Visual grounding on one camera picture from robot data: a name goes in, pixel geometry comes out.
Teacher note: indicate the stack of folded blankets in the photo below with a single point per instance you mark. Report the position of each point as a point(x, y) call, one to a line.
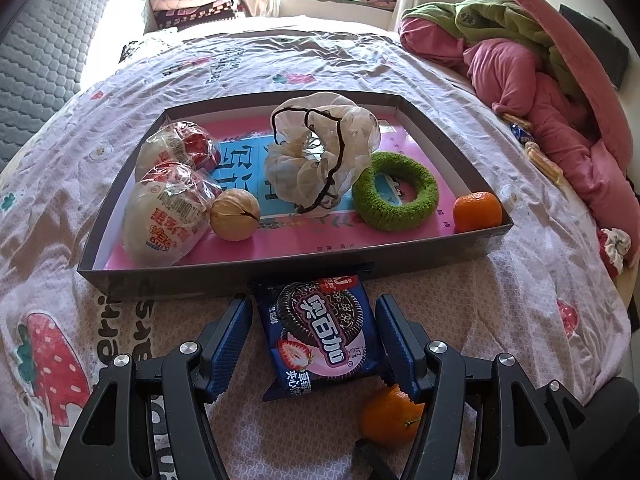
point(190, 5)

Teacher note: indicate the pink blanket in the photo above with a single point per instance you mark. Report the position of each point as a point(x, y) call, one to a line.
point(525, 90)

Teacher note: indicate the bread bun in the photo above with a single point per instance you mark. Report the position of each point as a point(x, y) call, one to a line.
point(170, 147)
point(160, 225)

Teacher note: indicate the green knitted scrunchie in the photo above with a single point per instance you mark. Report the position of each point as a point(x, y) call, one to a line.
point(372, 200)

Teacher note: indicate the black flat panel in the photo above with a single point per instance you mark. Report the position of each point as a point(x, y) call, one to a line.
point(595, 55)

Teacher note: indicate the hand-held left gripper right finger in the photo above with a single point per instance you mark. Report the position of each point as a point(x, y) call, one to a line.
point(395, 347)

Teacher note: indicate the yellow biscuit packet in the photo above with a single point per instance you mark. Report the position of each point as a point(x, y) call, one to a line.
point(542, 162)

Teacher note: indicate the tan walnut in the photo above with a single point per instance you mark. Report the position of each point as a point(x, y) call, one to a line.
point(235, 212)

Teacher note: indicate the orange tangerine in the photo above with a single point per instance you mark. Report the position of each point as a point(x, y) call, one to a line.
point(385, 417)
point(477, 212)

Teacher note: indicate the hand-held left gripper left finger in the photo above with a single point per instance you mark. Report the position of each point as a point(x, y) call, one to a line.
point(232, 347)

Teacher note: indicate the small blue snack packet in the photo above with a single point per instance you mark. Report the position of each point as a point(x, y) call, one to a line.
point(522, 133)

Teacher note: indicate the white red floral scrunchie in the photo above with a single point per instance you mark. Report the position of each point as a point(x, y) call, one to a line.
point(615, 250)

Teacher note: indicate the cream scrunchie with black trim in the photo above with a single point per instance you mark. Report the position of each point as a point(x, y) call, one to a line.
point(295, 175)

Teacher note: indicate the blue cookie packet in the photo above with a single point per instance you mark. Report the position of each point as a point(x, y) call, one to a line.
point(320, 330)

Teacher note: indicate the grey cardboard box pink inside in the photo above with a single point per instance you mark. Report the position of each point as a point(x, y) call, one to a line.
point(200, 280)

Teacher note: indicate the black and white cloth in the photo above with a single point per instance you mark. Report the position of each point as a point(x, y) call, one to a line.
point(145, 49)

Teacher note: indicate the green garment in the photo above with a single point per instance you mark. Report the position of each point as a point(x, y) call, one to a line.
point(500, 15)

